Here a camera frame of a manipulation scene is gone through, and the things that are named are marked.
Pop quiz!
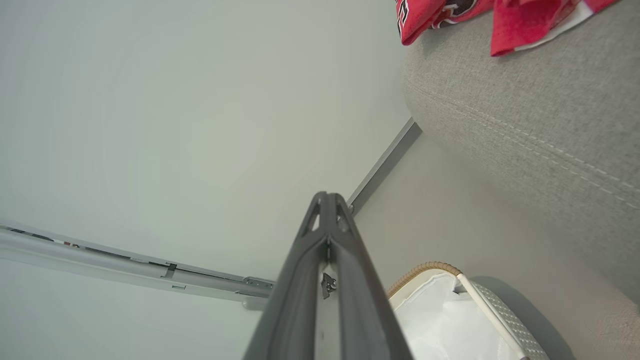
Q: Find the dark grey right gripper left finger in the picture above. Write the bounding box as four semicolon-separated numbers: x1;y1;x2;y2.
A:
242;192;331;360

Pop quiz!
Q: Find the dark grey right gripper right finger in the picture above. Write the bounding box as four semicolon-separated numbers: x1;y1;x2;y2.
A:
327;192;414;360

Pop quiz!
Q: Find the red Bulls logo garment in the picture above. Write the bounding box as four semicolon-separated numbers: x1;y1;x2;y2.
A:
395;0;496;47

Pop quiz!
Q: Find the red jersey with white trim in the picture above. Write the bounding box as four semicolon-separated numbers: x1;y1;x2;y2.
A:
490;0;621;57

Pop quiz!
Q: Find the white garment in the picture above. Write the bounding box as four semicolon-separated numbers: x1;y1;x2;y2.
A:
515;0;596;53

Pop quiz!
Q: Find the white basket liner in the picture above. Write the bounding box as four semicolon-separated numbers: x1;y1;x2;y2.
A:
392;272;523;360

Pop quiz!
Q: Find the wicker laundry basket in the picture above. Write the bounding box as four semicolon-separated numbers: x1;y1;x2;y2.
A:
387;261;551;360

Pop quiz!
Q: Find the grey fabric sofa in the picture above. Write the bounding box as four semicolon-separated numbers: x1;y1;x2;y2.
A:
400;0;640;307

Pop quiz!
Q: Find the grey metal partition post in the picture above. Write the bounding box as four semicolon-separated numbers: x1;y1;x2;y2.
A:
346;117;423;217
0;222;277;312

